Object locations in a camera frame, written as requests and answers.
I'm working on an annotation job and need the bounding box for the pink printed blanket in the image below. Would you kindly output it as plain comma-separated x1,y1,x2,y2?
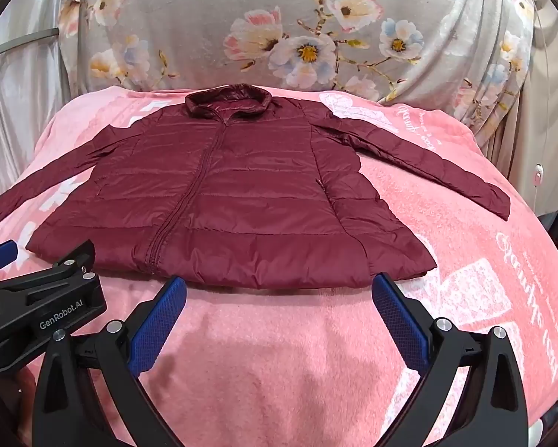
0,85,558,447

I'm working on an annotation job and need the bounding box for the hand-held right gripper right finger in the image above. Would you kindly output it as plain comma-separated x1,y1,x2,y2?
372,274,530,447

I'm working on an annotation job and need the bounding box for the grey floral sheet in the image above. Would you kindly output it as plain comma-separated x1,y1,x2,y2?
58,0,547,150

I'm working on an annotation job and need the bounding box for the beige cloth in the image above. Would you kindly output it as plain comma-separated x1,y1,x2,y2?
507,0,558,217

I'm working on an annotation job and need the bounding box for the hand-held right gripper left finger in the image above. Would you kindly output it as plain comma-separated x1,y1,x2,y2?
31,276,188,447

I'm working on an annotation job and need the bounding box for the maroon quilted puffer jacket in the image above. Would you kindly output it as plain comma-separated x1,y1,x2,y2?
0,85,511,289

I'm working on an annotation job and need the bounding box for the grey strap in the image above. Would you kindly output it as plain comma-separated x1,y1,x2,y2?
0,28,58,59

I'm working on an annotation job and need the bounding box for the silver satin curtain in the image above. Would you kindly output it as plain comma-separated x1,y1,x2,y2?
0,0,93,224

